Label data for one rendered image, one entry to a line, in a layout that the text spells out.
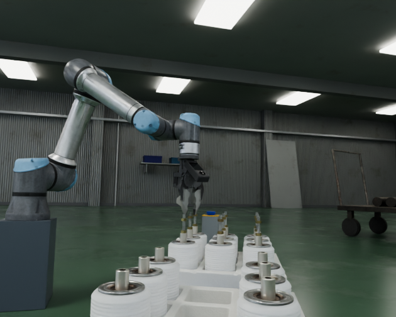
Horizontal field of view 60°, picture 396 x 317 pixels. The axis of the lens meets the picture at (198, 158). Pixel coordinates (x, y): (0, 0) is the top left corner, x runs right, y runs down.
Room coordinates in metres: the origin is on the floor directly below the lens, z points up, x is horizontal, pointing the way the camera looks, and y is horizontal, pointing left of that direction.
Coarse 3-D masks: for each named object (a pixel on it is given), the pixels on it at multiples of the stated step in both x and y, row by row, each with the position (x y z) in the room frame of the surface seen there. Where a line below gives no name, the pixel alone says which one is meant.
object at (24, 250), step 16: (0, 224) 1.19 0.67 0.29; (16, 224) 1.20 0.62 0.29; (32, 224) 1.21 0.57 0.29; (48, 224) 1.23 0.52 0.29; (0, 240) 1.19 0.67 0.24; (16, 240) 1.20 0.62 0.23; (32, 240) 1.21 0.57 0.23; (48, 240) 1.23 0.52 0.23; (0, 256) 1.19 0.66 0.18; (16, 256) 1.20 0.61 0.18; (32, 256) 1.22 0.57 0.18; (48, 256) 1.23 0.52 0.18; (0, 272) 1.19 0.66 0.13; (16, 272) 1.20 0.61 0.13; (32, 272) 1.22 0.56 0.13; (48, 272) 1.26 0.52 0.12; (0, 288) 1.19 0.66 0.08; (16, 288) 1.20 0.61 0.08; (32, 288) 1.22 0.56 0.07; (48, 288) 1.28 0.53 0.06; (0, 304) 1.19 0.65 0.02; (16, 304) 1.20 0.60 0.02; (32, 304) 1.22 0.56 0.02
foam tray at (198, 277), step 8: (240, 256) 1.29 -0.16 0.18; (200, 264) 1.14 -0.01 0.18; (240, 264) 1.15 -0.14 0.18; (280, 264) 1.17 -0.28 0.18; (184, 272) 1.04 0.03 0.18; (192, 272) 1.03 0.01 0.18; (200, 272) 1.03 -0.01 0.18; (208, 272) 1.03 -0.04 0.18; (216, 272) 1.03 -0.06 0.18; (224, 272) 1.03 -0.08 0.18; (232, 272) 1.03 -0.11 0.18; (240, 272) 1.03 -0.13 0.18; (184, 280) 1.04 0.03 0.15; (192, 280) 1.03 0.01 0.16; (200, 280) 1.03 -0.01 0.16; (208, 280) 1.03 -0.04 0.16; (216, 280) 1.02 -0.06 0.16; (224, 280) 1.02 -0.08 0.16; (232, 280) 1.02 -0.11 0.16; (240, 280) 1.01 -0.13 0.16
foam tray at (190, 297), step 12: (180, 288) 0.86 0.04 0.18; (192, 288) 0.86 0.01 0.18; (204, 288) 0.86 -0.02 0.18; (216, 288) 0.86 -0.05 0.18; (228, 288) 0.86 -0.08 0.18; (180, 300) 0.76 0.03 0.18; (192, 300) 0.85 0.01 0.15; (204, 300) 0.85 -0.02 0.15; (216, 300) 0.85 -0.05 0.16; (228, 300) 0.84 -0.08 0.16; (168, 312) 0.69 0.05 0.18; (180, 312) 0.73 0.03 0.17; (192, 312) 0.73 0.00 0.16; (204, 312) 0.73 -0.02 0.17; (216, 312) 0.73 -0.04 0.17; (228, 312) 0.72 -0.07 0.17
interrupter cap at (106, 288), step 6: (108, 282) 0.60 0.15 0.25; (114, 282) 0.61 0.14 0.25; (132, 282) 0.61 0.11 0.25; (138, 282) 0.61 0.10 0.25; (102, 288) 0.57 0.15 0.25; (108, 288) 0.57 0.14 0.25; (114, 288) 0.58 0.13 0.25; (132, 288) 0.59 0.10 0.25; (138, 288) 0.58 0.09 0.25; (144, 288) 0.58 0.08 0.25; (108, 294) 0.55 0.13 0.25; (114, 294) 0.55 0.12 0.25; (120, 294) 0.55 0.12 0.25; (126, 294) 0.55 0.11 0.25
